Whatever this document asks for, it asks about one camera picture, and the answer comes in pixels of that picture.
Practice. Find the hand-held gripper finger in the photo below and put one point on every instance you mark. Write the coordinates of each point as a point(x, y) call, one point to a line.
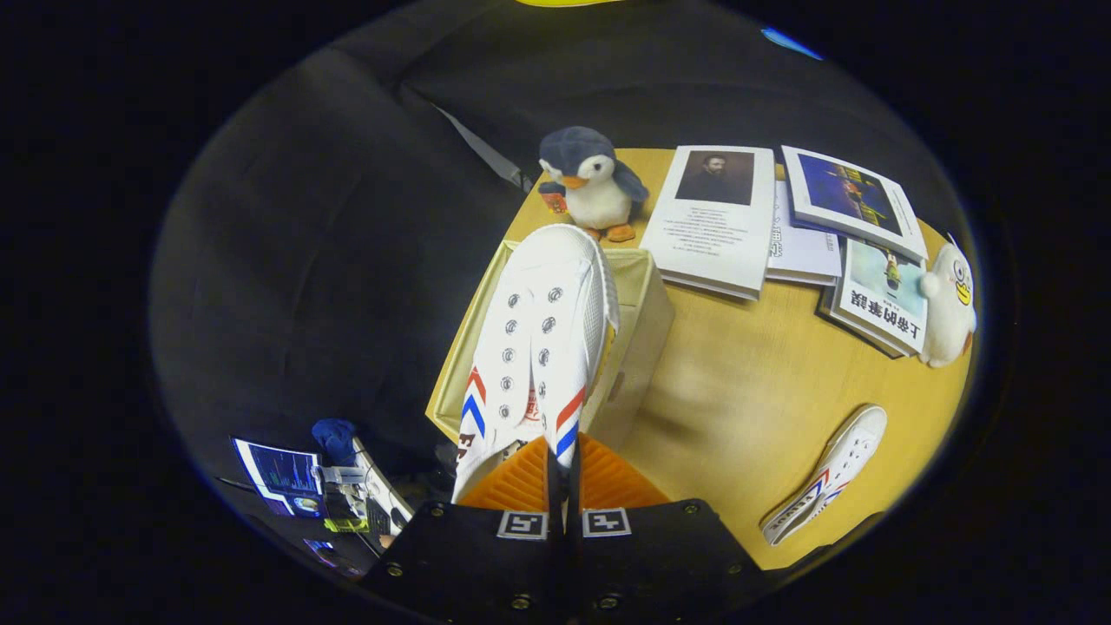
point(575, 555)
point(553, 555)

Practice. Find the beige fabric storage box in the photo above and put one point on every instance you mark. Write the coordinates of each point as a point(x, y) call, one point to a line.
point(642, 347)

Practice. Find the white striped canvas shoe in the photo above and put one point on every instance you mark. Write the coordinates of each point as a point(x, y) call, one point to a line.
point(542, 286)
point(829, 473)

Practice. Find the white electronic device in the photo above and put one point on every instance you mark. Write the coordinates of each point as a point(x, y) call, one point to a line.
point(351, 499)

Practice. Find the blue cloth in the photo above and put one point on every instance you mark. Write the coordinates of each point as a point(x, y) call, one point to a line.
point(334, 438)

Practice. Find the lit computer screen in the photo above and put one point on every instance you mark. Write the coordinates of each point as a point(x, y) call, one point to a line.
point(279, 477)

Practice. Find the white book with portrait cover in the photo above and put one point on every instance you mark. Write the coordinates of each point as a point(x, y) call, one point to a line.
point(716, 234)

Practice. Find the blue penguin plush toy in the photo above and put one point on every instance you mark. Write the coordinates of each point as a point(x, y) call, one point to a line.
point(594, 187)

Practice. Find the plain white book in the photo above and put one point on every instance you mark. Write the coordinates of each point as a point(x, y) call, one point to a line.
point(803, 252)

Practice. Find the thick book with teal cover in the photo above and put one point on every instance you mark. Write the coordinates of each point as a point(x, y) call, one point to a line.
point(881, 299)

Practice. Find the white duck plush toy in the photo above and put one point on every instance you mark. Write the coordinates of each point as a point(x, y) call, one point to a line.
point(948, 304)

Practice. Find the book with blue picture cover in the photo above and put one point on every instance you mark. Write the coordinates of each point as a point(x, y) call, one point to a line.
point(855, 200)

